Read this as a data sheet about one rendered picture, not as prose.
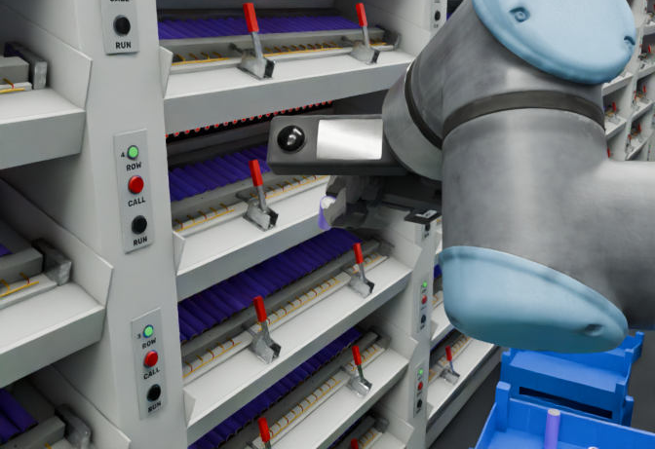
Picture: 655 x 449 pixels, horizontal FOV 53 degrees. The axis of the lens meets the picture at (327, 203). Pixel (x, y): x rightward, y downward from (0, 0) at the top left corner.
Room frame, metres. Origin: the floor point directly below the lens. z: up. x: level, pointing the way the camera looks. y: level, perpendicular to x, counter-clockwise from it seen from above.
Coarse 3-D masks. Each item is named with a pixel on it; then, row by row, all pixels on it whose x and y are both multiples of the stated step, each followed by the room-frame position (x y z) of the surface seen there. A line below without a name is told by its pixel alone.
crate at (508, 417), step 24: (504, 384) 0.90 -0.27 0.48; (504, 408) 0.89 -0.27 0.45; (528, 408) 0.89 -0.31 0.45; (552, 408) 0.88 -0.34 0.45; (504, 432) 0.89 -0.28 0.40; (528, 432) 0.89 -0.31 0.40; (576, 432) 0.86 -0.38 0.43; (600, 432) 0.84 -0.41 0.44; (624, 432) 0.83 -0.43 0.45; (648, 432) 0.82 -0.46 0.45
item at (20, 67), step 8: (16, 56) 0.63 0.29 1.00; (0, 64) 0.60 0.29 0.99; (8, 64) 0.60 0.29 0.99; (16, 64) 0.61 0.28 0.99; (24, 64) 0.62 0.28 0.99; (0, 72) 0.60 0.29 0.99; (8, 72) 0.60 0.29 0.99; (16, 72) 0.61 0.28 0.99; (24, 72) 0.62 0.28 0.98; (0, 80) 0.60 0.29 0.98; (8, 80) 0.60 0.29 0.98; (16, 80) 0.61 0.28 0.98; (24, 80) 0.62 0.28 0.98
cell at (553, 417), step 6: (552, 414) 0.84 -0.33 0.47; (558, 414) 0.84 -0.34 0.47; (552, 420) 0.84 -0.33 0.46; (558, 420) 0.84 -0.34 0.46; (546, 426) 0.85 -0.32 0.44; (552, 426) 0.84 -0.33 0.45; (558, 426) 0.84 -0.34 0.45; (546, 432) 0.84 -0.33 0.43; (552, 432) 0.84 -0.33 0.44; (558, 432) 0.84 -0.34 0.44; (546, 438) 0.84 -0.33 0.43; (552, 438) 0.84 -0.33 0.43; (546, 444) 0.84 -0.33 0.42; (552, 444) 0.84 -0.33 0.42
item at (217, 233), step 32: (224, 128) 1.01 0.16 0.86; (256, 128) 1.07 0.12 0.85; (192, 160) 0.93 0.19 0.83; (224, 160) 0.97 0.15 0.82; (256, 160) 0.86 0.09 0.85; (192, 192) 0.85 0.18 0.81; (224, 192) 0.86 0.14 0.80; (256, 192) 0.92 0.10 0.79; (288, 192) 0.96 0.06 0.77; (320, 192) 0.99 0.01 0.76; (192, 224) 0.79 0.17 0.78; (224, 224) 0.83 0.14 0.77; (256, 224) 0.84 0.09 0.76; (288, 224) 0.87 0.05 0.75; (192, 256) 0.74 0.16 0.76; (224, 256) 0.76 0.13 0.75; (256, 256) 0.82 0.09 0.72; (192, 288) 0.73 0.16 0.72
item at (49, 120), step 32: (0, 32) 0.68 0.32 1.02; (32, 32) 0.65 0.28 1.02; (32, 64) 0.62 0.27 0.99; (64, 64) 0.62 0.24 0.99; (0, 96) 0.59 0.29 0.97; (32, 96) 0.61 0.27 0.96; (64, 96) 0.63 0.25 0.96; (0, 128) 0.54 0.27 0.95; (32, 128) 0.57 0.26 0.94; (64, 128) 0.60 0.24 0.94; (0, 160) 0.55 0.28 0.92; (32, 160) 0.58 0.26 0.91
